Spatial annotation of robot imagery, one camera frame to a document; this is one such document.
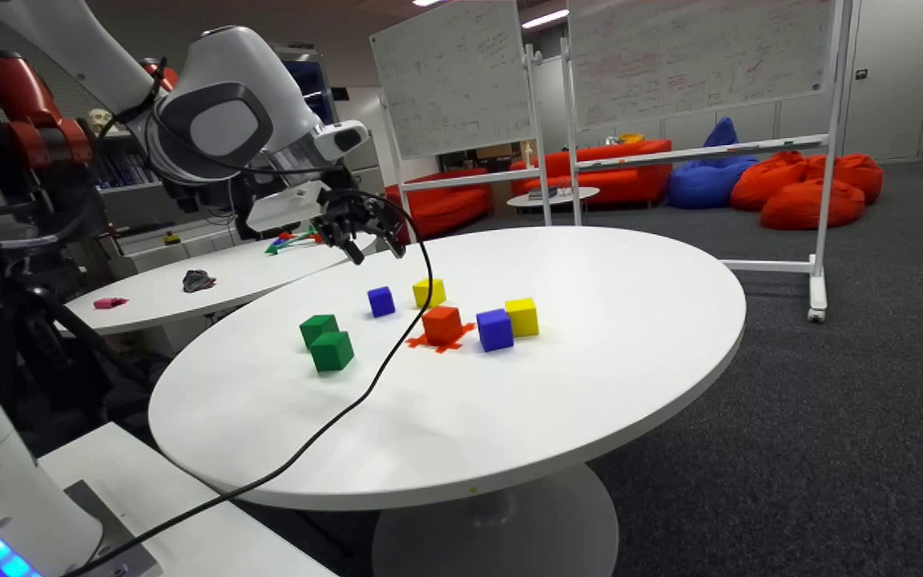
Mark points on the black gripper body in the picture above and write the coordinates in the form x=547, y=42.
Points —
x=359, y=212

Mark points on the blue cube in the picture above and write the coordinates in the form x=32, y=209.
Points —
x=381, y=302
x=495, y=327

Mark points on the yellow cube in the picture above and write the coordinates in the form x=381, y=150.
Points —
x=522, y=319
x=427, y=292

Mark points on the red cube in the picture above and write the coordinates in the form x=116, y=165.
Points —
x=445, y=324

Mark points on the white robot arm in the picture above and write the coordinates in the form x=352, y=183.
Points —
x=227, y=117

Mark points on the red background robot arm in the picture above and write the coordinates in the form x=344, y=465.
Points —
x=163, y=76
x=25, y=101

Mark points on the dark grey lump object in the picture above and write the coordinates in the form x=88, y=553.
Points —
x=196, y=279

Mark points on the small yellow black object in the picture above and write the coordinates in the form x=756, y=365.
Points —
x=170, y=240

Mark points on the small pink object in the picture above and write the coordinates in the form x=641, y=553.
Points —
x=111, y=302

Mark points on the red sofa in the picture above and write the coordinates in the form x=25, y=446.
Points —
x=623, y=181
x=450, y=208

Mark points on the colourful toy pieces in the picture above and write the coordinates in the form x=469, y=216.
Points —
x=278, y=245

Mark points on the green cube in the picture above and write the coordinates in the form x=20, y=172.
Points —
x=320, y=324
x=336, y=353

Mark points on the white round side table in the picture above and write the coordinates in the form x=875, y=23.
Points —
x=227, y=279

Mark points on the small round white table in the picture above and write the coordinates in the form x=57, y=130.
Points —
x=552, y=197

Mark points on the whiteboard on white stand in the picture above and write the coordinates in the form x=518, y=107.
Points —
x=450, y=76
x=698, y=54

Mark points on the ceiling light strip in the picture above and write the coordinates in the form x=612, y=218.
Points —
x=547, y=22

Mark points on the beige skull figure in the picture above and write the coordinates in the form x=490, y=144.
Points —
x=98, y=121

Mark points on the blue bean bag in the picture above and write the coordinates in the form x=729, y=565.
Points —
x=706, y=181

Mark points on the orange bean bag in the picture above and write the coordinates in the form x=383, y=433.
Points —
x=864, y=177
x=768, y=181
x=808, y=208

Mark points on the white double door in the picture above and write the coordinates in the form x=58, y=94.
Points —
x=911, y=76

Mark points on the light grey wrist camera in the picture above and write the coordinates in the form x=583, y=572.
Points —
x=287, y=208

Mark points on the white table pedestal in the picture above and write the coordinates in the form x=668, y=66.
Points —
x=495, y=530

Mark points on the black camera tripod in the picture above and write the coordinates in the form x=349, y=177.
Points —
x=2, y=245

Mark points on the grey base plate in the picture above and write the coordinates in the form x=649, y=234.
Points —
x=111, y=524

